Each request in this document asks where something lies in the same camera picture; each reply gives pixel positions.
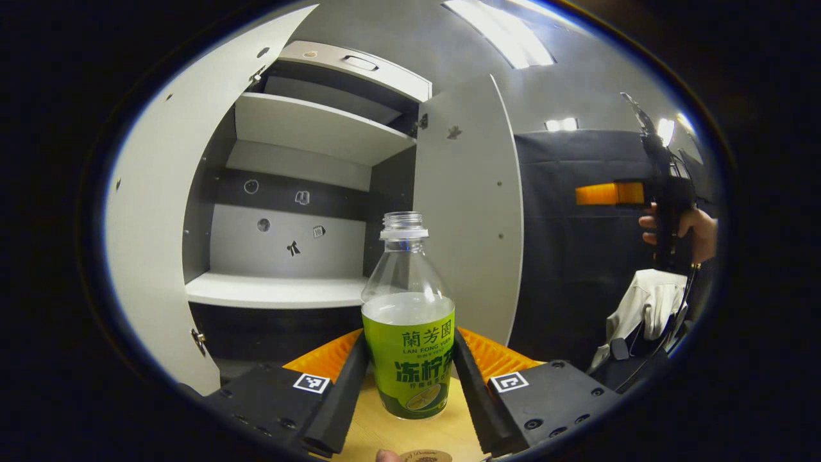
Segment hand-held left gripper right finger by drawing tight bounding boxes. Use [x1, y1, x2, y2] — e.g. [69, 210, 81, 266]
[452, 326, 622, 458]

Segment long ceiling light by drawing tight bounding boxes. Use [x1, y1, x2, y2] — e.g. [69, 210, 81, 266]
[443, 0, 555, 70]

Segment green label clear bottle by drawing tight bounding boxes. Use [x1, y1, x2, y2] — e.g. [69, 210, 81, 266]
[360, 211, 456, 421]

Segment white and grey cabinet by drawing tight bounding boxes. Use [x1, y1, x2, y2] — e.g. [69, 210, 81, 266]
[105, 3, 525, 397]

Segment white cabinet drawer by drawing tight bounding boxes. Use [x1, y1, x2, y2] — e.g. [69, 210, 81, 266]
[277, 40, 432, 103]

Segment white cabinet shelf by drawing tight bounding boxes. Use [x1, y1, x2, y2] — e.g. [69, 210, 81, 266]
[185, 271, 369, 310]
[234, 92, 418, 167]

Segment white cabinet door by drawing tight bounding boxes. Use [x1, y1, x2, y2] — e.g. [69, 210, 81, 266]
[412, 74, 525, 347]
[105, 3, 319, 397]

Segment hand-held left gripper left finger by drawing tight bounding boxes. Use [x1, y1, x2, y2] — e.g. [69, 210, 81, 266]
[204, 329, 369, 459]

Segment white cloth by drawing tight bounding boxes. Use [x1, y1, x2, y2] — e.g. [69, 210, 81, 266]
[590, 268, 688, 373]

